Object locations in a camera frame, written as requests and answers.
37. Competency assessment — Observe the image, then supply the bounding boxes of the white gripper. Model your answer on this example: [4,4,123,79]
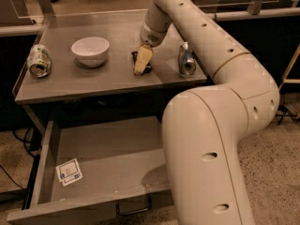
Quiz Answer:
[134,22,168,75]

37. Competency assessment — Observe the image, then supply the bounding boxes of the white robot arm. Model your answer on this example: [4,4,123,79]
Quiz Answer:
[141,0,279,225]

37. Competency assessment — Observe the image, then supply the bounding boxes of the open grey top drawer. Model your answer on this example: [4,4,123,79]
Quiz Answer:
[7,117,173,225]

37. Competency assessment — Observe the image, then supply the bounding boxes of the blue silver soda can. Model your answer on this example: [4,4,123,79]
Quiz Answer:
[178,42,196,75]

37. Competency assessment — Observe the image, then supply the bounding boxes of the white ceramic bowl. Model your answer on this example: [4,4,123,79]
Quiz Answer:
[71,37,110,68]

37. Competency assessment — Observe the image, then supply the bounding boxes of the grey cabinet table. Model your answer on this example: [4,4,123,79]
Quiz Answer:
[12,8,209,136]

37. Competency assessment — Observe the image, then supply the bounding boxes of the metal railing bar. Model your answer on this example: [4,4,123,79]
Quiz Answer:
[207,7,300,22]

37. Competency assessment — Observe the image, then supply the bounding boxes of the green white soda can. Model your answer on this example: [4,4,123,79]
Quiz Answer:
[26,44,52,78]

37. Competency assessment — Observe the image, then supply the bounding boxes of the white paper tag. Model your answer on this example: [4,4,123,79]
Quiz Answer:
[56,158,83,187]

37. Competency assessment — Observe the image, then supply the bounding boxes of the wooden rolling cart frame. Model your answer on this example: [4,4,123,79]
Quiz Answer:
[276,44,300,125]

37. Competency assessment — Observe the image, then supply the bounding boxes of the black floor cables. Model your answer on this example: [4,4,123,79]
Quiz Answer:
[0,127,41,190]

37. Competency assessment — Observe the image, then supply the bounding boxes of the black drawer handle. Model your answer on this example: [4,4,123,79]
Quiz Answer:
[115,196,152,217]

